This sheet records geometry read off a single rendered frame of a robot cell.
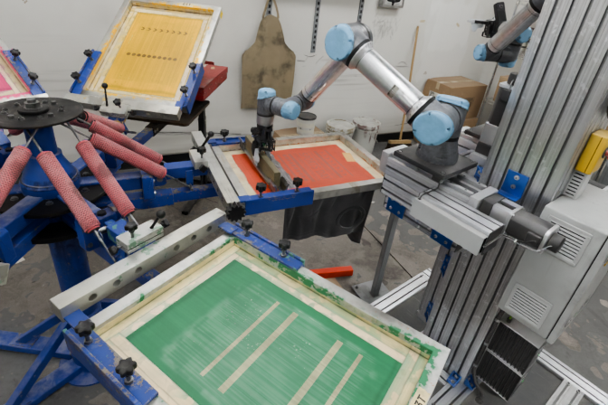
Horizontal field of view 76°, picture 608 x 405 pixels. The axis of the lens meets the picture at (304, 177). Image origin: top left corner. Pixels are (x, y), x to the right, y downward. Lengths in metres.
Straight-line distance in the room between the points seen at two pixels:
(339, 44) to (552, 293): 1.11
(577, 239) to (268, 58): 2.99
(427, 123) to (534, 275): 0.67
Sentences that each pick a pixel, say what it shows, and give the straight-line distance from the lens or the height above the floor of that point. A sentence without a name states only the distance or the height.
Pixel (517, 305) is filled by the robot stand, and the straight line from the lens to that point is 1.69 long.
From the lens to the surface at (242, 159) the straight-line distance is 1.96.
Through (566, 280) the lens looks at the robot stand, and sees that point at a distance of 1.57.
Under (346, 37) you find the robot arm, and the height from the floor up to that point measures 1.64.
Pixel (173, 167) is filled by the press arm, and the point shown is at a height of 1.04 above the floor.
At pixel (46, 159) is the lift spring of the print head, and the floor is 1.22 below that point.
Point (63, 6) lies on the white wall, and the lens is 3.56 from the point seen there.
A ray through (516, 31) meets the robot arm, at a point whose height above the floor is 1.68.
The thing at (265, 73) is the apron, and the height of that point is 0.88.
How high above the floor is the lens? 1.84
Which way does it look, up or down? 29 degrees down
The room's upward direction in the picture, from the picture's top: 7 degrees clockwise
